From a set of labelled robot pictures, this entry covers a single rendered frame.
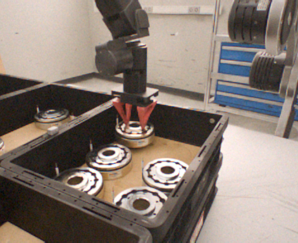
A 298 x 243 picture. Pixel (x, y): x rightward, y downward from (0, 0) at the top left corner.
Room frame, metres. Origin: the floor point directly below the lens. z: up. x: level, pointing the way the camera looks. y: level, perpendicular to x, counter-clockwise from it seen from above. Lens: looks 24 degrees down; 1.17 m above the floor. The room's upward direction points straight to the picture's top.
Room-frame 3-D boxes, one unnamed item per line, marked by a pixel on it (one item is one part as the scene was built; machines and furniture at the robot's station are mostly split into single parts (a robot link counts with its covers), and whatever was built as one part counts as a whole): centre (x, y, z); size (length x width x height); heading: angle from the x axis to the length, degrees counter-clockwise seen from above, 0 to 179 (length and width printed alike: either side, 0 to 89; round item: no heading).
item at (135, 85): (0.60, 0.03, 1.00); 0.10 x 0.07 x 0.07; 61
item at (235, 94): (2.09, -0.93, 0.60); 0.72 x 0.03 x 0.56; 54
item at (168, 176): (0.43, -0.04, 0.86); 0.05 x 0.05 x 0.01
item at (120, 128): (0.60, 0.03, 0.88); 0.10 x 0.10 x 0.01
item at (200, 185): (0.46, 0.02, 0.87); 0.40 x 0.30 x 0.11; 152
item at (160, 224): (0.46, 0.02, 0.92); 0.40 x 0.30 x 0.02; 152
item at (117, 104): (0.60, 0.04, 0.93); 0.07 x 0.07 x 0.09; 61
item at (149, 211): (0.33, 0.01, 0.86); 0.05 x 0.05 x 0.01
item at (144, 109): (0.59, 0.02, 0.93); 0.07 x 0.07 x 0.09; 61
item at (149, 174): (0.43, -0.04, 0.86); 0.10 x 0.10 x 0.01
